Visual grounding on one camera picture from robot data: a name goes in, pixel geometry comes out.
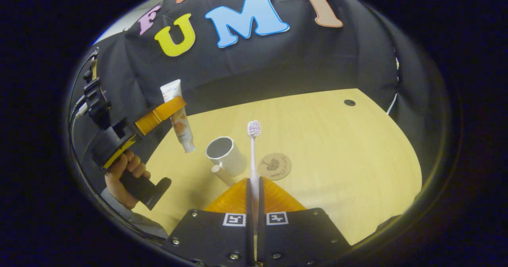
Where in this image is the black backdrop cloth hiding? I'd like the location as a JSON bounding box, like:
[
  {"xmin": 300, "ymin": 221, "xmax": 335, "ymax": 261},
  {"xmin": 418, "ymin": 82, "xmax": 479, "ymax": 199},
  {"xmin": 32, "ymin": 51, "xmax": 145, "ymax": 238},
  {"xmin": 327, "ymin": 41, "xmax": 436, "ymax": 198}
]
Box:
[{"xmin": 71, "ymin": 0, "xmax": 449, "ymax": 188}]

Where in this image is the round wooden coaster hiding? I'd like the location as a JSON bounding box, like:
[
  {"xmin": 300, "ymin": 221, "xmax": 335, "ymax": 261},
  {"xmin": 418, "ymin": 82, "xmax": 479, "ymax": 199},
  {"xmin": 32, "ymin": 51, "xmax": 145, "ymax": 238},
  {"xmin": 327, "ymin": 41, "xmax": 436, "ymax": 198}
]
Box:
[{"xmin": 258, "ymin": 153, "xmax": 292, "ymax": 181}]

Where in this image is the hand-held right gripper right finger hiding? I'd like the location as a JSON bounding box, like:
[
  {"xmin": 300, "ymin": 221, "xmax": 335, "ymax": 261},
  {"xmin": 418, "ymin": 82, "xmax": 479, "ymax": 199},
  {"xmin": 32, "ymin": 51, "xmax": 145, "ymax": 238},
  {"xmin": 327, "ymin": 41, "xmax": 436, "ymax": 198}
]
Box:
[{"xmin": 257, "ymin": 176, "xmax": 352, "ymax": 267}]

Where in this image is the pale pink toothbrush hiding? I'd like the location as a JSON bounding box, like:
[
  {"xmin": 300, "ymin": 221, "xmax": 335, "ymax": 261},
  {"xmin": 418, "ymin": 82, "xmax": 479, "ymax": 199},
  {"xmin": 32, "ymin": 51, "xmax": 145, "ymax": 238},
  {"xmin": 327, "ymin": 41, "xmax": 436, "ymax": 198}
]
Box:
[{"xmin": 248, "ymin": 120, "xmax": 262, "ymax": 236}]

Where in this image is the white toothpaste tube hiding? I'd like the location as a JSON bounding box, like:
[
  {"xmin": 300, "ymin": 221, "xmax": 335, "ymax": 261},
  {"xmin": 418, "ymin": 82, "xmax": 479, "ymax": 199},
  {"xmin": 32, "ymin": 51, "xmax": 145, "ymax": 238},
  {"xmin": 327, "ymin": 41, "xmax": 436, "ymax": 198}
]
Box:
[{"xmin": 160, "ymin": 79, "xmax": 196, "ymax": 153}]

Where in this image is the white cup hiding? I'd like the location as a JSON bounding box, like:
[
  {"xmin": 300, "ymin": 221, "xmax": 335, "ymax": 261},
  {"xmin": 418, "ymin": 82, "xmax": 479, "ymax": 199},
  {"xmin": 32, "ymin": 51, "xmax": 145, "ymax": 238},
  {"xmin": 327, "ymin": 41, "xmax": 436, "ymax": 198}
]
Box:
[{"xmin": 206, "ymin": 136, "xmax": 247, "ymax": 186}]

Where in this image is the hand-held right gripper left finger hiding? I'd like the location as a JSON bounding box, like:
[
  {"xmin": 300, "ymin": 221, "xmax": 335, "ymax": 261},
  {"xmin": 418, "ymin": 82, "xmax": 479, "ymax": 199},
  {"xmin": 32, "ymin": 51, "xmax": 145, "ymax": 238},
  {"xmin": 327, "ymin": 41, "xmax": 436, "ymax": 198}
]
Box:
[{"xmin": 165, "ymin": 178, "xmax": 254, "ymax": 267}]

